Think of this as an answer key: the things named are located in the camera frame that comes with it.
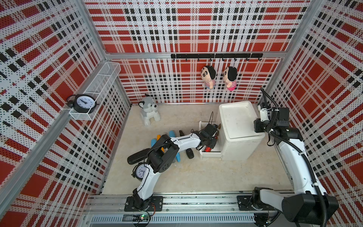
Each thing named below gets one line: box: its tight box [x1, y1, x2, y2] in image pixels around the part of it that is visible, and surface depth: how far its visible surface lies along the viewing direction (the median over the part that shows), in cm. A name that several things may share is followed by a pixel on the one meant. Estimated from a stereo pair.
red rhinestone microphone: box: [204, 146, 212, 153], surface depth 92 cm
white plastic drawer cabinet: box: [218, 100, 266, 162], surface depth 82 cm
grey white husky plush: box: [138, 93, 162, 126], surface depth 101 cm
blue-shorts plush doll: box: [200, 65, 217, 90], surface depth 96 cm
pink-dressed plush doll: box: [223, 66, 238, 91], surface depth 96 cm
